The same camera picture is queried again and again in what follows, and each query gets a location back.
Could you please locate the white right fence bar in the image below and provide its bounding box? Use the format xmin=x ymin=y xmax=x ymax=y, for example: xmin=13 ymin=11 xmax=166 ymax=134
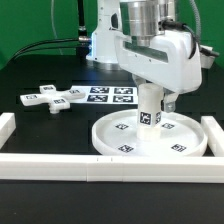
xmin=201 ymin=116 xmax=224 ymax=157

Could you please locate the white cross-shaped table base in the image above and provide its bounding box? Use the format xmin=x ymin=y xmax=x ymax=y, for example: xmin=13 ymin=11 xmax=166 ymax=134
xmin=20 ymin=85 xmax=86 ymax=114

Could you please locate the white left fence bar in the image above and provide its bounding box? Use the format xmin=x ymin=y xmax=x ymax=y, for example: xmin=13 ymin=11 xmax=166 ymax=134
xmin=0 ymin=113 xmax=16 ymax=149

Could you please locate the white front fence bar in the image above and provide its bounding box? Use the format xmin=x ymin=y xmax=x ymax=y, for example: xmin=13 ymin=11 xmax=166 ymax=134
xmin=0 ymin=153 xmax=224 ymax=183

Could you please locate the thin white cable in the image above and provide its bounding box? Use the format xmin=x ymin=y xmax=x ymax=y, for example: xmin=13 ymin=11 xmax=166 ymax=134
xmin=50 ymin=0 xmax=64 ymax=56

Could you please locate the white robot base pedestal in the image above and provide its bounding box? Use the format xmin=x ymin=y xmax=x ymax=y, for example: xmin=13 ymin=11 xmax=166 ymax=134
xmin=86 ymin=0 xmax=120 ymax=70

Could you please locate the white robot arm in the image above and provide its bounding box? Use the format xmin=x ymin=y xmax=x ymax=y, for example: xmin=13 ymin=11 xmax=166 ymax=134
xmin=114 ymin=0 xmax=202 ymax=112

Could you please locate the white fence bar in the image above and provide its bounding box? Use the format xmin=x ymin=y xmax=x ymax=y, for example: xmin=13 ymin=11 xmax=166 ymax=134
xmin=0 ymin=153 xmax=224 ymax=183
xmin=0 ymin=113 xmax=16 ymax=149
xmin=201 ymin=116 xmax=224 ymax=157

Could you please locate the black cable bundle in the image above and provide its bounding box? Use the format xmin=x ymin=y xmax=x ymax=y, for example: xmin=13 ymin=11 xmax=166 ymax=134
xmin=9 ymin=37 xmax=93 ymax=63

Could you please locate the fiducial marker sheet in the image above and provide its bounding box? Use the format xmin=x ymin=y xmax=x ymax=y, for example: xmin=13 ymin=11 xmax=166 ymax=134
xmin=72 ymin=86 xmax=138 ymax=105

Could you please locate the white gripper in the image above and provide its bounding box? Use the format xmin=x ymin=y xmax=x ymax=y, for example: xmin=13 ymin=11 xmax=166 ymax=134
xmin=115 ymin=31 xmax=202 ymax=112

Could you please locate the black vertical pole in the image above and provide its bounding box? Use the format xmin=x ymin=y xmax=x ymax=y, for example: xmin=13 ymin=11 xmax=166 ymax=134
xmin=77 ymin=0 xmax=87 ymax=36

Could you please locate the white round table top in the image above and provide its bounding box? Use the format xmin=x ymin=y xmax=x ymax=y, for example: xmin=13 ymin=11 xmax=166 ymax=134
xmin=92 ymin=109 xmax=208 ymax=157

